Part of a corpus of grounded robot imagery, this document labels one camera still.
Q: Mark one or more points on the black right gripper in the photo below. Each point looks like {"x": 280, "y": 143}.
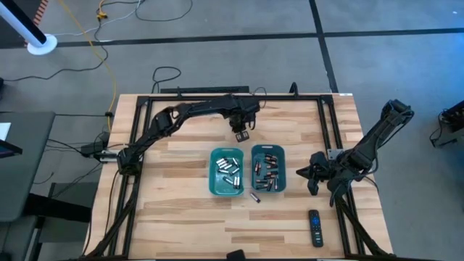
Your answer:
{"x": 328, "y": 174}

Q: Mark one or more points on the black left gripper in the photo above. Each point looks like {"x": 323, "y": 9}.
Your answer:
{"x": 243, "y": 110}

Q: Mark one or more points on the dark teal plastic bin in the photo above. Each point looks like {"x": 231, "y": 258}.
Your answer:
{"x": 281, "y": 163}

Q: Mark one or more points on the silver Energizer AA battery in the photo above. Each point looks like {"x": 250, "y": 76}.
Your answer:
{"x": 255, "y": 197}

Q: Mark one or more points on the green plastic bin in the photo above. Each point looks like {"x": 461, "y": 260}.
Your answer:
{"x": 217, "y": 186}

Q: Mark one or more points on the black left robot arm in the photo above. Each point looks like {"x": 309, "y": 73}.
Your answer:
{"x": 188, "y": 108}

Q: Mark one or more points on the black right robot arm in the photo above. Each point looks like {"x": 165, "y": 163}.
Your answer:
{"x": 377, "y": 145}

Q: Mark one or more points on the black remote control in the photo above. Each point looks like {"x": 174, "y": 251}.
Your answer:
{"x": 316, "y": 232}

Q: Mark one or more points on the black power bar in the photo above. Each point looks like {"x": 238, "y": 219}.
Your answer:
{"x": 203, "y": 89}

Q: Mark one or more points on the black rounded object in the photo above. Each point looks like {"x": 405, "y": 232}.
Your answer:
{"x": 236, "y": 255}

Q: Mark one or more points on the black power adapter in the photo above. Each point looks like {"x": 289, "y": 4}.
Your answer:
{"x": 92, "y": 148}

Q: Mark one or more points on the black equipment box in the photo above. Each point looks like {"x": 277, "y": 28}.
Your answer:
{"x": 455, "y": 117}

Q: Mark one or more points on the black desk foot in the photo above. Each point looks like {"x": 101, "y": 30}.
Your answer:
{"x": 54, "y": 208}

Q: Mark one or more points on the black desk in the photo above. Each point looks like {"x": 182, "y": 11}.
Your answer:
{"x": 29, "y": 174}

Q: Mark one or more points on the white pole stand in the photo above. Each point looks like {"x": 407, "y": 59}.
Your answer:
{"x": 42, "y": 44}

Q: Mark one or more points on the dark tablet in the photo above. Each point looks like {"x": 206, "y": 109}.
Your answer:
{"x": 9, "y": 148}

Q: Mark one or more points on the orange striped mat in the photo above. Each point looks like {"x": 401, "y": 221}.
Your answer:
{"x": 43, "y": 7}

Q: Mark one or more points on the white paper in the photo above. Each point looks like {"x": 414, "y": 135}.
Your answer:
{"x": 4, "y": 131}

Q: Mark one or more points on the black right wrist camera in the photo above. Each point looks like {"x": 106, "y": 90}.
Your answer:
{"x": 318, "y": 158}

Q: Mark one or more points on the black aluminium table frame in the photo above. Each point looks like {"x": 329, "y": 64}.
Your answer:
{"x": 290, "y": 98}

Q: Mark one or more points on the black frame clamp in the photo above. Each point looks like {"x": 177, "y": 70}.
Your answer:
{"x": 294, "y": 90}

